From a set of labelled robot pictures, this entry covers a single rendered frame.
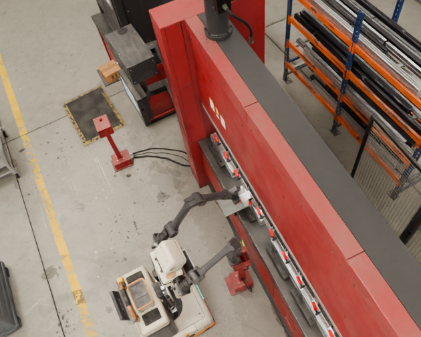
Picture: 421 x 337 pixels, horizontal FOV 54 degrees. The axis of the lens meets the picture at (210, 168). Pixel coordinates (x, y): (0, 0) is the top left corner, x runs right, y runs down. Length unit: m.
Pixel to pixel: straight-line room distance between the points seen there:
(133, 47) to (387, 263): 2.54
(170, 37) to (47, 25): 4.75
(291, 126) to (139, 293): 1.90
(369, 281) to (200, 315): 2.29
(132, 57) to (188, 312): 2.33
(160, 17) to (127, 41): 0.54
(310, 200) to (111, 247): 3.05
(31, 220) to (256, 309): 2.81
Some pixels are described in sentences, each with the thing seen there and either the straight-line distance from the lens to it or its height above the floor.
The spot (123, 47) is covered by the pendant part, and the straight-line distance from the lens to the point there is 3.64.
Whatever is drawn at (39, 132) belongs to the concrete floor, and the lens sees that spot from 6.10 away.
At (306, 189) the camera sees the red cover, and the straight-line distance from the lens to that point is 2.20.
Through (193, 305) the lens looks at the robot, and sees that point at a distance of 4.09.
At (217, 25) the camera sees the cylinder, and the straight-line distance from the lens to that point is 2.90.
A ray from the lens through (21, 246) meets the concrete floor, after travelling 5.26.
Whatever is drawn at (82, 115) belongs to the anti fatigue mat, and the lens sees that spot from 6.00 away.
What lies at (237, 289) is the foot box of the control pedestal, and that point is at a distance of 4.29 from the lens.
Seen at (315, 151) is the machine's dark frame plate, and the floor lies 2.30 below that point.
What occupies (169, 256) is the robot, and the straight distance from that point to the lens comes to 3.07.
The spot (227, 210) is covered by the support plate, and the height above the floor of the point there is 1.00.
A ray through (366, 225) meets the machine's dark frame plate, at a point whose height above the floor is 2.30.
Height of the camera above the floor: 4.20
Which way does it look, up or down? 57 degrees down
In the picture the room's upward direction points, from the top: 11 degrees counter-clockwise
